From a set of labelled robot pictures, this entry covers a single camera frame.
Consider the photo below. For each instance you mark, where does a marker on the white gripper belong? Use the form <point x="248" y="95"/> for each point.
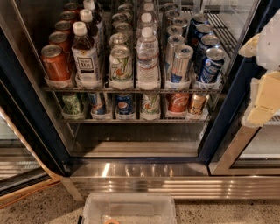
<point x="270" y="48"/>

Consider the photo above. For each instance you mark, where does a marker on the clear water bottle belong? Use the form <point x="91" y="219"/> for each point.
<point x="149" y="7"/>
<point x="146" y="20"/>
<point x="147" y="53"/>

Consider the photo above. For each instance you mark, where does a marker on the gold can lower shelf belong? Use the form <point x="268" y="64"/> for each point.
<point x="197" y="104"/>

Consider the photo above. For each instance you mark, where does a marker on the red coke can lower shelf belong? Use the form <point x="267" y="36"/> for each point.
<point x="177" y="102"/>

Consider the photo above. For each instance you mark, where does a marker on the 7up can lower shelf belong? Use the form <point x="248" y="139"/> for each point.
<point x="150" y="103"/>

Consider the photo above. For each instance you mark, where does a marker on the pepsi can lower shelf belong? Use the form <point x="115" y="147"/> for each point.
<point x="124" y="104"/>

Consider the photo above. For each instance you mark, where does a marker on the blue can lower shelf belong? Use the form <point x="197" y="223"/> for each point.
<point x="97" y="101"/>

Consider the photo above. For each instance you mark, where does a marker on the front tea bottle white cap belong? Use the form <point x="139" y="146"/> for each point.
<point x="84" y="53"/>

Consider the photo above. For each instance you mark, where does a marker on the green can lower shelf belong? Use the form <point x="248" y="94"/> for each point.
<point x="72" y="103"/>

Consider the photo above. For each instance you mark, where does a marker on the left fridge glass door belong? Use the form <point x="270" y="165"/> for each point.
<point x="22" y="171"/>

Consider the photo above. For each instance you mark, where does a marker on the front blue pepsi can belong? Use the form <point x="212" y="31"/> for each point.
<point x="211" y="65"/>

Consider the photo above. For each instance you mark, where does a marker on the blue pepsi can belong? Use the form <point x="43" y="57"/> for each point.
<point x="197" y="19"/>
<point x="199" y="32"/>
<point x="211" y="65"/>
<point x="206" y="42"/>

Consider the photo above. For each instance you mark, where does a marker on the front silver energy drink can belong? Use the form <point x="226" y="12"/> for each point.
<point x="182" y="57"/>

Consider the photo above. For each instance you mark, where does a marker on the silver energy drink can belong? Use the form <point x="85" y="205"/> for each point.
<point x="182" y="57"/>
<point x="172" y="43"/>

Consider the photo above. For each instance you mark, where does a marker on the front 7up can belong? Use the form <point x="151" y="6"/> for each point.
<point x="120" y="64"/>

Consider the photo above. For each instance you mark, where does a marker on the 7up can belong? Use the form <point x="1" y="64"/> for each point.
<point x="118" y="39"/>
<point x="120" y="64"/>

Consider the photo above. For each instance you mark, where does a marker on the orange soda can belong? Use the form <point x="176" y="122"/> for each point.
<point x="61" y="39"/>
<point x="55" y="63"/>
<point x="64" y="26"/>

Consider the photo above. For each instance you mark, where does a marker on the front orange soda can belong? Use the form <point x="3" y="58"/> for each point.
<point x="55" y="63"/>

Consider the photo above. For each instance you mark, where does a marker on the clear plastic bin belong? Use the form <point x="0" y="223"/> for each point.
<point x="129" y="208"/>

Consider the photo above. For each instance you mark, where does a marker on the top wire fridge shelf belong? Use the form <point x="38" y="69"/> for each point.
<point x="227" y="24"/>

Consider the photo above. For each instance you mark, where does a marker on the wire fridge shelf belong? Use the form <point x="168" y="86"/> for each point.
<point x="163" y="116"/>
<point x="227" y="24"/>

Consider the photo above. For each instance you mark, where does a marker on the lower wire fridge shelf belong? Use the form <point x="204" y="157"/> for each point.
<point x="163" y="116"/>

